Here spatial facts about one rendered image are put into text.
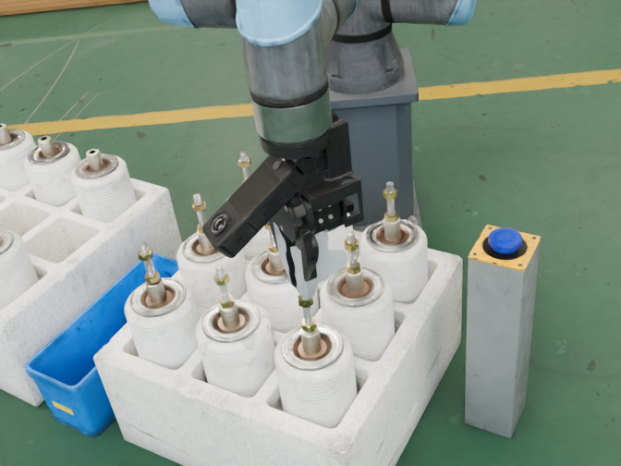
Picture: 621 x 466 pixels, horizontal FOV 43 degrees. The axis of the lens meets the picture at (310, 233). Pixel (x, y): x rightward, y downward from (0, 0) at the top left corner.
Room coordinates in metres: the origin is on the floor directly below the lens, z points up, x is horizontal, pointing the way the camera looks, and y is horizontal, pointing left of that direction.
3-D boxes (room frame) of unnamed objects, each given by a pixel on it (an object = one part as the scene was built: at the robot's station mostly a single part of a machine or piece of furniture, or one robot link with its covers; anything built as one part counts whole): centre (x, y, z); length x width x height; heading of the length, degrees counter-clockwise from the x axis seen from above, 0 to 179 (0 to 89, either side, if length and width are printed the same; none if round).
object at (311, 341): (0.68, 0.02, 0.26); 0.02 x 0.02 x 0.03
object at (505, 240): (0.74, -0.23, 0.32); 0.04 x 0.04 x 0.02
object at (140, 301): (0.81, 0.21, 0.25); 0.08 x 0.08 x 0.01
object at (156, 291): (0.81, 0.21, 0.26); 0.02 x 0.02 x 0.03
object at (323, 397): (0.68, 0.02, 0.16); 0.10 x 0.10 x 0.18
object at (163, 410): (0.84, 0.05, 0.09); 0.39 x 0.39 x 0.18; 57
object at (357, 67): (1.29, -0.13, 0.35); 0.15 x 0.15 x 0.10
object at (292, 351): (0.68, 0.02, 0.25); 0.08 x 0.08 x 0.01
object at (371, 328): (0.78, -0.05, 0.16); 0.10 x 0.10 x 0.18
